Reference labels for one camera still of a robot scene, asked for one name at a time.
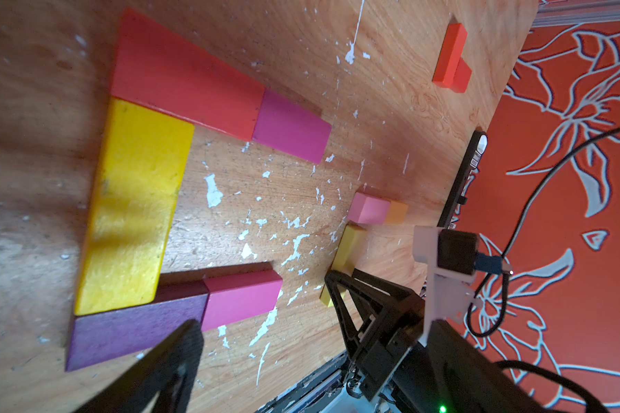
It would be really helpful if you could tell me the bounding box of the black remote-like tool strip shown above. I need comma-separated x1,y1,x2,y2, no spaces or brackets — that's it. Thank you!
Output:
437,129,488,229

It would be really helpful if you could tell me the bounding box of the red-orange small block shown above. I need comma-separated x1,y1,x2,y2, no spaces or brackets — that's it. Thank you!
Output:
451,59,472,94

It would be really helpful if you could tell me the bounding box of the orange long block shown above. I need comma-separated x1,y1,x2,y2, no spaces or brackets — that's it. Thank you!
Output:
385,200,408,225

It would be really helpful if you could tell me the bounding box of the yellow-green block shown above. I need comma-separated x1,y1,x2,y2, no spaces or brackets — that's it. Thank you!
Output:
319,223,369,309

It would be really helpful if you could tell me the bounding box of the pink long block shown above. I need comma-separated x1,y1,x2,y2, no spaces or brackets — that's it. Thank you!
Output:
347,192,391,225

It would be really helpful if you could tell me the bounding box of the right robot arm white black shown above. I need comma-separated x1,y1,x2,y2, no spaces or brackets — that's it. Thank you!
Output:
325,270,544,412

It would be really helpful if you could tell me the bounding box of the small red block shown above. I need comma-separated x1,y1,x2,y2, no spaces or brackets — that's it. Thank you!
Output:
110,9,265,142

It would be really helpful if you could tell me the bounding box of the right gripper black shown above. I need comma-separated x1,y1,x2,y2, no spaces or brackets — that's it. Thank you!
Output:
325,269,425,400

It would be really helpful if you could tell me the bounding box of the purple small block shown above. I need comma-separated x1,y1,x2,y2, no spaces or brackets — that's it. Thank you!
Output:
65,281,208,372

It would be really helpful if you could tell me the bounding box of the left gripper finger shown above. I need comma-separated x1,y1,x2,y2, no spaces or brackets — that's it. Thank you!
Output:
77,319,204,412

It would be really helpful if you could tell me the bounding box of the small magenta block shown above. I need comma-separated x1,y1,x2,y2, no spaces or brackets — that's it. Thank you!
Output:
252,89,332,165

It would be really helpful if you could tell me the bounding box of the magenta long block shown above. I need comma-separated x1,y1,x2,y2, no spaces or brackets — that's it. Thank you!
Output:
201,270,283,331

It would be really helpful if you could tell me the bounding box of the long yellow block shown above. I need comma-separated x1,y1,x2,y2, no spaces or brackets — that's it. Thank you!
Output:
74,98,195,316

